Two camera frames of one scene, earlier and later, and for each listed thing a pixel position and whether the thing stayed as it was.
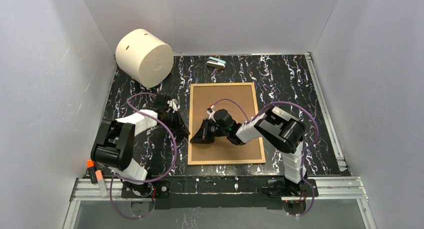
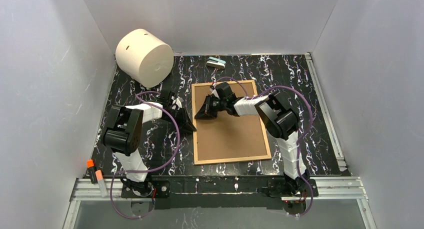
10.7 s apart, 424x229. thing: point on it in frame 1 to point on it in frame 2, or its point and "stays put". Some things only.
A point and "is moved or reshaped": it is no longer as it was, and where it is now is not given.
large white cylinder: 143,58 stays put
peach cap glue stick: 101,183 stays put
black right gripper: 206,128 to 214,104
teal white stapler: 215,62 stays put
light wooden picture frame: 240,100 is moved or reshaped
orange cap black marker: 91,169 stays put
